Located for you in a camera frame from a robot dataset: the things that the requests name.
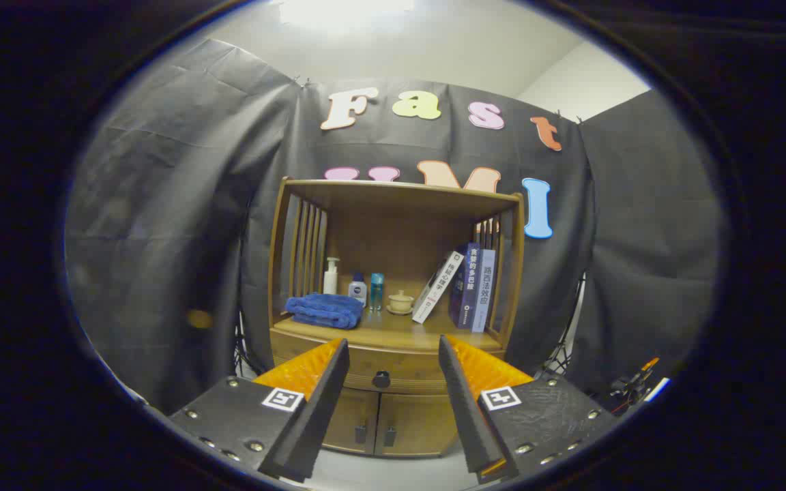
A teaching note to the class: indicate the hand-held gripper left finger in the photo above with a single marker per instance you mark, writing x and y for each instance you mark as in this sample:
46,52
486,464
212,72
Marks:
318,416

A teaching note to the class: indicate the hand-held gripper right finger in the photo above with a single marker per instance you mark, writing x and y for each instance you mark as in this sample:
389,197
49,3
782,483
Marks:
468,416

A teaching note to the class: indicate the wooden drawer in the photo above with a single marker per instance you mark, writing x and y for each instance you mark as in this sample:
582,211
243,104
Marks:
400,358

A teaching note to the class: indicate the wooden cabinet door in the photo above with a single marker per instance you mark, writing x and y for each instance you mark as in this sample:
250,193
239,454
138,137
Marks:
355,419
413,423

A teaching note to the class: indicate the wooden countertop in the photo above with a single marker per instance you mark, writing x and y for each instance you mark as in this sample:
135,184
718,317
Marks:
393,331

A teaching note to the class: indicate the wooden cabinet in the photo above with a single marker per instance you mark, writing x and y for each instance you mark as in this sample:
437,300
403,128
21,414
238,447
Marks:
393,232

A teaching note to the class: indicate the folded blue towel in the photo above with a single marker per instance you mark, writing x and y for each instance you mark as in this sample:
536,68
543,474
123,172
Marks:
325,310

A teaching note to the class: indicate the dark blue book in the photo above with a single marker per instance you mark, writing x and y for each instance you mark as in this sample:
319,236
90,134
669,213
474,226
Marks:
469,293

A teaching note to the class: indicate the pale grey-blue book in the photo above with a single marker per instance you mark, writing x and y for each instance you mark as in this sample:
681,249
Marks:
485,293

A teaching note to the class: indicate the white bottle with blue cap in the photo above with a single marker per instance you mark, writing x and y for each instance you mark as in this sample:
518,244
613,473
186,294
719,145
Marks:
357,290

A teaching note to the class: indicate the beige lidded teacup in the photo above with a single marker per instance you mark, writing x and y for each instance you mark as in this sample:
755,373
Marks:
400,302

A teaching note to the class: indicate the white book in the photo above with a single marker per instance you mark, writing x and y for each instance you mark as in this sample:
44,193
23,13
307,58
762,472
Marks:
437,286

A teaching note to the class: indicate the white pump bottle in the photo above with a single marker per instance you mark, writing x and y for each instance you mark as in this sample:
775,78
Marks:
330,281

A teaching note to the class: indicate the clear blue bottle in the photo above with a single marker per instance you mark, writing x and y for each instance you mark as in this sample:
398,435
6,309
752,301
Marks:
376,292

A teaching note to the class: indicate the orange and black device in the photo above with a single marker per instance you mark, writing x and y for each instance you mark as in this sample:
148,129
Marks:
638,382

